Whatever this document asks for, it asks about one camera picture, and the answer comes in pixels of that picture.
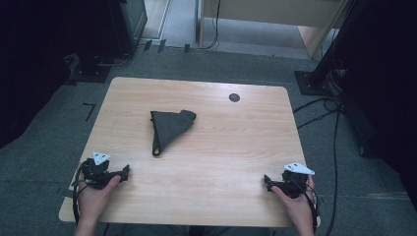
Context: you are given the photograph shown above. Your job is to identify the person's right hand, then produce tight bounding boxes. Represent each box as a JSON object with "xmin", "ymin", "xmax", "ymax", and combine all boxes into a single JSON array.
[{"xmin": 270, "ymin": 175, "xmax": 317, "ymax": 228}]

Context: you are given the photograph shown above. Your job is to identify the person's left hand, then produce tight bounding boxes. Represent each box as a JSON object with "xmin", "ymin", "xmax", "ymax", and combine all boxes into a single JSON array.
[{"xmin": 77, "ymin": 175, "xmax": 122, "ymax": 226}]

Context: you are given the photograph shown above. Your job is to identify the light wooden desk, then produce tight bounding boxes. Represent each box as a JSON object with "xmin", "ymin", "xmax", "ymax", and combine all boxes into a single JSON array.
[{"xmin": 196, "ymin": 0, "xmax": 349, "ymax": 61}]

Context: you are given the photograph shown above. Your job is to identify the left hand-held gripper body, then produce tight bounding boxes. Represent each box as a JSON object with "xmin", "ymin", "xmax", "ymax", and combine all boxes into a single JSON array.
[{"xmin": 80, "ymin": 150, "xmax": 124, "ymax": 191}]

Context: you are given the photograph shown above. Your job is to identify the dark grey cloth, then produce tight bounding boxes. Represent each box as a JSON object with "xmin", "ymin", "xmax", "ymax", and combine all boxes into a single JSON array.
[{"xmin": 149, "ymin": 109, "xmax": 198, "ymax": 157}]

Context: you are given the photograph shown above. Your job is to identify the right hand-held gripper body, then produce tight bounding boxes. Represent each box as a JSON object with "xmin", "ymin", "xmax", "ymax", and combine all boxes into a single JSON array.
[{"xmin": 276, "ymin": 162, "xmax": 316, "ymax": 200}]

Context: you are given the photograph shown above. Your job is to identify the black hanging cable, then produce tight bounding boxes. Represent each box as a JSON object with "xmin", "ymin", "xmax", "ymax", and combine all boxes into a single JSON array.
[{"xmin": 199, "ymin": 0, "xmax": 221, "ymax": 51}]

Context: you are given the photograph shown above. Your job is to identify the black straight floor cable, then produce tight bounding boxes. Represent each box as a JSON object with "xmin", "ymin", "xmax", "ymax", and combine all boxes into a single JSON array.
[{"xmin": 296, "ymin": 109, "xmax": 342, "ymax": 130}]

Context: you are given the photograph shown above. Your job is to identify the grey cable by stand base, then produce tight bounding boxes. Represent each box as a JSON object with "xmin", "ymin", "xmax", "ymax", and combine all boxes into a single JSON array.
[{"xmin": 93, "ymin": 51, "xmax": 133, "ymax": 68}]

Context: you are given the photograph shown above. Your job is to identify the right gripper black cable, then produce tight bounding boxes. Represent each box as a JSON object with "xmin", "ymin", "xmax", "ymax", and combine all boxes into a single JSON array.
[{"xmin": 293, "ymin": 178, "xmax": 320, "ymax": 234}]

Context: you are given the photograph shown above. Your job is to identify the black stand with square base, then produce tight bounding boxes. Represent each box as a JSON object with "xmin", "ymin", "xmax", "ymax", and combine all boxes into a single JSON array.
[{"xmin": 293, "ymin": 0, "xmax": 363, "ymax": 97}]

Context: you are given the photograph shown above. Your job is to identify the black angled floor tape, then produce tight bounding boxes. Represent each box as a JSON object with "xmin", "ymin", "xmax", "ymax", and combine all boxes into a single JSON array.
[{"xmin": 82, "ymin": 102, "xmax": 97, "ymax": 123}]

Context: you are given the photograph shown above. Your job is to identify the black cabinet with screen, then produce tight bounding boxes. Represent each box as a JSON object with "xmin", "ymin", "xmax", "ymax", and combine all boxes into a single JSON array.
[{"xmin": 107, "ymin": 0, "xmax": 149, "ymax": 57}]

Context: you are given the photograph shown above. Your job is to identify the dark curtain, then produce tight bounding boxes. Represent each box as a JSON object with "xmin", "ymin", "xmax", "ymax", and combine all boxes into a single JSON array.
[
  {"xmin": 330, "ymin": 0, "xmax": 417, "ymax": 212},
  {"xmin": 0, "ymin": 0, "xmax": 114, "ymax": 150}
]

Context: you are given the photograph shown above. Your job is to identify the person's dark trousers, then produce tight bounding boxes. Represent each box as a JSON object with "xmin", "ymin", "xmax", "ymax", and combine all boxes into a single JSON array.
[{"xmin": 120, "ymin": 223, "xmax": 273, "ymax": 236}]

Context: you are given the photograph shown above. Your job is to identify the black looped floor cable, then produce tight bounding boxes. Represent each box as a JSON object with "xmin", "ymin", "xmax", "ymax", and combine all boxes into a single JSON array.
[{"xmin": 292, "ymin": 95, "xmax": 344, "ymax": 116}]

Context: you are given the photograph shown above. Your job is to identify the black flat stand base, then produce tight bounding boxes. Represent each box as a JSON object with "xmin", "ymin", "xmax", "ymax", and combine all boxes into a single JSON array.
[{"xmin": 68, "ymin": 53, "xmax": 113, "ymax": 84}]

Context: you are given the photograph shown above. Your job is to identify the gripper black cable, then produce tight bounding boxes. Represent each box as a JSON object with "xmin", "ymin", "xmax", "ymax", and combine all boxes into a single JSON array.
[
  {"xmin": 71, "ymin": 165, "xmax": 90, "ymax": 227},
  {"xmin": 293, "ymin": 178, "xmax": 320, "ymax": 234}
]

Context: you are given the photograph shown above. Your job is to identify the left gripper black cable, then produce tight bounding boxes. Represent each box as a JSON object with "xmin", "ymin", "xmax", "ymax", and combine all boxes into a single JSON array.
[{"xmin": 71, "ymin": 165, "xmax": 90, "ymax": 227}]

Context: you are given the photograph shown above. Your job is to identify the long black floor cable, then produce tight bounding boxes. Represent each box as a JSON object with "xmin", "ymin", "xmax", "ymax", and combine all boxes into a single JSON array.
[{"xmin": 324, "ymin": 109, "xmax": 342, "ymax": 236}]

